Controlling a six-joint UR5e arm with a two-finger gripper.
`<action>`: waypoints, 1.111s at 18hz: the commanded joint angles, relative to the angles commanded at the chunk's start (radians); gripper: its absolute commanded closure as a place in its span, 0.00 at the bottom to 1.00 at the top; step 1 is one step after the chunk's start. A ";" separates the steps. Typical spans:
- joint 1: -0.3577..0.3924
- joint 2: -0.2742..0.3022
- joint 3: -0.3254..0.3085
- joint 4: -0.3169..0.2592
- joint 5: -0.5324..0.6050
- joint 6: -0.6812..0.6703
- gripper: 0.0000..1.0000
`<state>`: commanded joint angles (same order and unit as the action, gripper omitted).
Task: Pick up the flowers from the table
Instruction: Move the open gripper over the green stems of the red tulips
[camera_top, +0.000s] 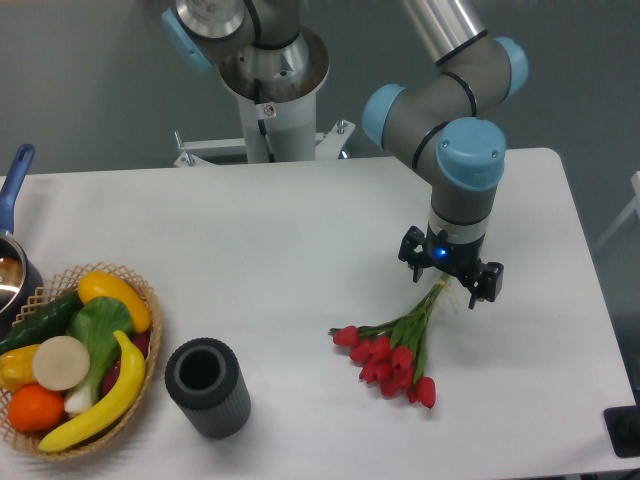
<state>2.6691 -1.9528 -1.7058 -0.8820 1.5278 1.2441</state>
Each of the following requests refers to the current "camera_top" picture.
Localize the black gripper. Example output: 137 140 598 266
398 226 504 310

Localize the red tulip bouquet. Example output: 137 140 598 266
328 274 450 409

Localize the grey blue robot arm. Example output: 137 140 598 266
162 1 528 302

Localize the black device at edge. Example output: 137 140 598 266
603 405 639 458

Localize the dark grey ribbed vase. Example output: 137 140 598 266
164 337 251 439

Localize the dark red vegetable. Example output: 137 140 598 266
100 331 151 397

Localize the yellow banana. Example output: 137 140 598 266
38 330 146 454

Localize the yellow squash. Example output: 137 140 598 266
77 270 152 334

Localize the green bok choy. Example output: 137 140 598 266
64 296 132 417

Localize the woven wicker basket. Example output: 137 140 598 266
1 262 162 461

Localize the green cucumber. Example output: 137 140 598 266
1 291 83 354

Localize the beige round disc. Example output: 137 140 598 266
32 336 90 391

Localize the orange fruit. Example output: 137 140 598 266
8 384 64 433

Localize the yellow bell pepper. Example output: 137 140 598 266
1 344 40 392

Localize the white frame at right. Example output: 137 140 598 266
594 171 639 252

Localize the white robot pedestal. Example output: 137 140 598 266
174 26 356 167

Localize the blue handled saucepan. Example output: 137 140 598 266
1 144 43 339

